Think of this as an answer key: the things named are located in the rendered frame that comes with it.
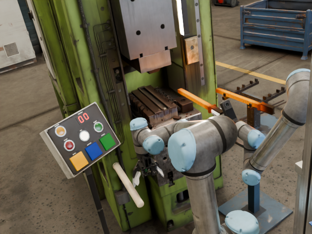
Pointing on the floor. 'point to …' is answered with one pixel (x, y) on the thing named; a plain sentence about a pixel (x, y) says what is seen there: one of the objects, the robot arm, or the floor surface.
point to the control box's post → (96, 199)
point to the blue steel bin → (277, 24)
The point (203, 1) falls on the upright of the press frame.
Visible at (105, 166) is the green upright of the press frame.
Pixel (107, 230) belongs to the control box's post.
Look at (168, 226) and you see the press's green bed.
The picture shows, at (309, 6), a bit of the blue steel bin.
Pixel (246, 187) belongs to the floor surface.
